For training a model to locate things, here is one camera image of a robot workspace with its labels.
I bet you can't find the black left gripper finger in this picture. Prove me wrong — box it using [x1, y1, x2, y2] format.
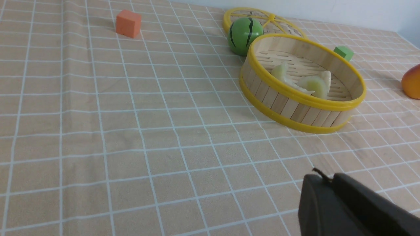
[298, 168, 420, 236]

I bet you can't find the green dumpling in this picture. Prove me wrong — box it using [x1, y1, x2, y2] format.
[297, 76, 326, 99]
[271, 62, 288, 83]

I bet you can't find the white dumpling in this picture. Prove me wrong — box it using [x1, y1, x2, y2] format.
[283, 76, 315, 95]
[320, 70, 331, 99]

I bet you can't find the green dumpling front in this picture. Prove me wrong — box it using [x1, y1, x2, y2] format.
[271, 62, 288, 83]

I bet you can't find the bamboo steamer tray yellow rim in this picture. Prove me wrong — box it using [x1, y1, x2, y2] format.
[239, 33, 366, 133]

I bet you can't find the bamboo steamer lid yellow rim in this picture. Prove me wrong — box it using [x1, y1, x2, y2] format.
[222, 7, 307, 38]

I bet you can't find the orange yellow toy pear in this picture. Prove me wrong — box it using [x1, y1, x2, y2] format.
[401, 64, 420, 100]

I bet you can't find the green foam cube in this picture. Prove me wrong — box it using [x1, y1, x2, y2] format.
[333, 45, 354, 62]

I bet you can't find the green watermelon toy ball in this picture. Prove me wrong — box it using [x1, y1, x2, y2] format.
[227, 17, 264, 57]

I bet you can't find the checkered peach tablecloth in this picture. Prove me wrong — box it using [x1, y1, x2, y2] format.
[0, 0, 419, 236]

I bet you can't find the orange foam cube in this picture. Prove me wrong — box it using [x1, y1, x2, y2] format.
[115, 10, 141, 38]

